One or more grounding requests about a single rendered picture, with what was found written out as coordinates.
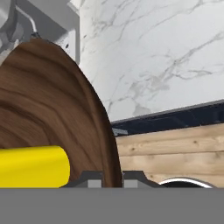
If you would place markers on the white box-shaped furniture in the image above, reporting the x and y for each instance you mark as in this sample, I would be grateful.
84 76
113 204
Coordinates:
55 17

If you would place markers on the brown wooden bowl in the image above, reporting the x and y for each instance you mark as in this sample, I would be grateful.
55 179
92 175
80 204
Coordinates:
49 96

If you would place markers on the yellow cup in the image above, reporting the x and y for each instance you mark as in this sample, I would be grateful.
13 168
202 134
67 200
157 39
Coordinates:
32 166

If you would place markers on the dark blue plinth strip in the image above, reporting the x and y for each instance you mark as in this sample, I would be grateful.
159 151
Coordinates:
175 118

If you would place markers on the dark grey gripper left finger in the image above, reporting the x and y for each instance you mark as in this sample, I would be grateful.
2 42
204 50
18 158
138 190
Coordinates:
89 178

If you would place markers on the black round thing white rim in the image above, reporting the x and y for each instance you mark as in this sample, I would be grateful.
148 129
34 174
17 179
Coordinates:
186 184

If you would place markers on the thin grey curved bar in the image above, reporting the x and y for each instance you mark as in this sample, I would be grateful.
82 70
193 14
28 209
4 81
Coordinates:
29 19

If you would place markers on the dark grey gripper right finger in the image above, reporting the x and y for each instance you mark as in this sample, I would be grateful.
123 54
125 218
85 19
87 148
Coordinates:
134 178

